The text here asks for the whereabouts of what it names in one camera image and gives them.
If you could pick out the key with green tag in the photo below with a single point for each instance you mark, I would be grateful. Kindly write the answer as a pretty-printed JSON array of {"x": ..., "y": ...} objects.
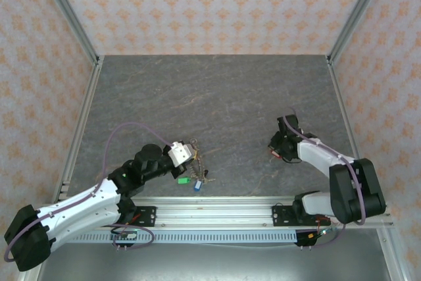
[{"x": 184, "y": 181}]

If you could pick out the metal disc with keyrings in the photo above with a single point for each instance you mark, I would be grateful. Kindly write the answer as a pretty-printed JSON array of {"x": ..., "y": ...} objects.
[{"x": 200, "y": 169}]

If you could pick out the key with blue tag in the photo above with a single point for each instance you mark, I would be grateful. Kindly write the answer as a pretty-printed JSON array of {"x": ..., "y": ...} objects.
[{"x": 197, "y": 186}]

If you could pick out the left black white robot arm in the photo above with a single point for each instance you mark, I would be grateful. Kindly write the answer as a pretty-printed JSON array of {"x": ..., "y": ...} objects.
[{"x": 82, "y": 205}]

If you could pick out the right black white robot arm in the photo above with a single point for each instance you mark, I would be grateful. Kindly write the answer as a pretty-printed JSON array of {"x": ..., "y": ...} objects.
[{"x": 371, "y": 189}]

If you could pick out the left controller board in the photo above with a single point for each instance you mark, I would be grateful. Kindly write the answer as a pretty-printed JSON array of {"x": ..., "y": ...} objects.
[{"x": 126, "y": 235}]

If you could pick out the controller board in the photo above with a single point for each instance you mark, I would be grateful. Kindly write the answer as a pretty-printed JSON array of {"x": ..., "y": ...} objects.
[
  {"x": 306, "y": 238},
  {"x": 126, "y": 235}
]

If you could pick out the right controller board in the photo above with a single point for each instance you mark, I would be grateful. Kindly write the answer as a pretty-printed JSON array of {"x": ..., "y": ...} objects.
[{"x": 306, "y": 238}]

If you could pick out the grey metal sheet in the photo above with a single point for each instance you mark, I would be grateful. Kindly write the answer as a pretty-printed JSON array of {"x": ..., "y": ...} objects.
[{"x": 213, "y": 264}]

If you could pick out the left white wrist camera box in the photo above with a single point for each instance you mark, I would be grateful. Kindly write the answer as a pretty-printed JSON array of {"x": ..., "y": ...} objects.
[{"x": 180, "y": 154}]

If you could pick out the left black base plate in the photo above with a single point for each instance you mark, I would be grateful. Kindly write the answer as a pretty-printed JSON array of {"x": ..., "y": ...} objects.
[{"x": 148, "y": 215}]

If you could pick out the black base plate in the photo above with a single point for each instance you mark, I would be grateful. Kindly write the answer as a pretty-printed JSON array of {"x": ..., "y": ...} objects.
[
  {"x": 283, "y": 215},
  {"x": 148, "y": 215}
]

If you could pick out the aluminium mounting rail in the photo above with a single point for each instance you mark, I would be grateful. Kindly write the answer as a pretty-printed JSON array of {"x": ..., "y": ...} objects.
[{"x": 213, "y": 212}]

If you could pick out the aluminium side rail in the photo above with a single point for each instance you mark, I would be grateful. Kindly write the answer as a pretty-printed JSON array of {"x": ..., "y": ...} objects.
[
  {"x": 345, "y": 113},
  {"x": 79, "y": 129}
]

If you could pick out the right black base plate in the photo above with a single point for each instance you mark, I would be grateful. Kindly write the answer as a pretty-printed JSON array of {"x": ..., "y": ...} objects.
[{"x": 283, "y": 215}]

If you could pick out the aluminium corner post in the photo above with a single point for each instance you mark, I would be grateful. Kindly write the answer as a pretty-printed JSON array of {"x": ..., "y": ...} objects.
[
  {"x": 356, "y": 14},
  {"x": 70, "y": 14}
]

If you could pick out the aluminium frame bar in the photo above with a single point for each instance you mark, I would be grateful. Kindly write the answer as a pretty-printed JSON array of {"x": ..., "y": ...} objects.
[{"x": 394, "y": 261}]

